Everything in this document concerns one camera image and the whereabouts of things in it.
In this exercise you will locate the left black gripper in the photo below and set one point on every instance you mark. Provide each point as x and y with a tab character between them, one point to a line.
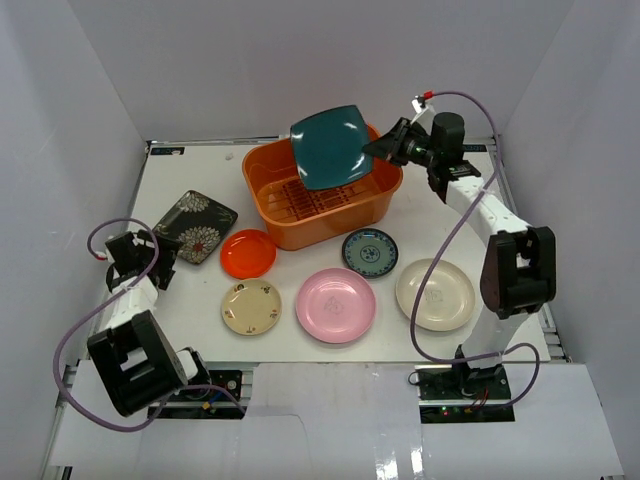
163	262

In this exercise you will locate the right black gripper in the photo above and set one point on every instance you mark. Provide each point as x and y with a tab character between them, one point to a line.
392	144

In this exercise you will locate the teal square plate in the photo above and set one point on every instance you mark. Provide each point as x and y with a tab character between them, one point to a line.
327	148

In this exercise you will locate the black floral square plate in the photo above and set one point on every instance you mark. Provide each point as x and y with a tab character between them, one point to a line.
198	223

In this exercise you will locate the cream white round plate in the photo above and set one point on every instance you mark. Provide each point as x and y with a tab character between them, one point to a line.
448	300

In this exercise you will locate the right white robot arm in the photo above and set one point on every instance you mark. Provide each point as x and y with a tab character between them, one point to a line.
519	270

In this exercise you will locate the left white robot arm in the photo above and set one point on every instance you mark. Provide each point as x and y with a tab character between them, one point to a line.
133	357

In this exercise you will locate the orange plastic bin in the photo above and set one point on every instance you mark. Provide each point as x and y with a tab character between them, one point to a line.
296	217

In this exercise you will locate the small orange round plate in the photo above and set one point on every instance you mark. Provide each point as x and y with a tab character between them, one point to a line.
249	253

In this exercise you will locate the beige floral round plate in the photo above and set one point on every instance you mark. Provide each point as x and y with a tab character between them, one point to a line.
251	307

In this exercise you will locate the blue floral patterned plate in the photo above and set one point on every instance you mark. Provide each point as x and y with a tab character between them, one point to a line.
370	252

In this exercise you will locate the pink round plate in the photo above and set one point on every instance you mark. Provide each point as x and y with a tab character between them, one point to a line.
336	306

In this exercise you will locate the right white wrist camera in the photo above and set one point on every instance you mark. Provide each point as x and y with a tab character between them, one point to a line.
424	110

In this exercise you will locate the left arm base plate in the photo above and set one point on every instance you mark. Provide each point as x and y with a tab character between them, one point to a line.
221	398

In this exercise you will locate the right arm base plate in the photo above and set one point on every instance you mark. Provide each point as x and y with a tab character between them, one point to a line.
444	400

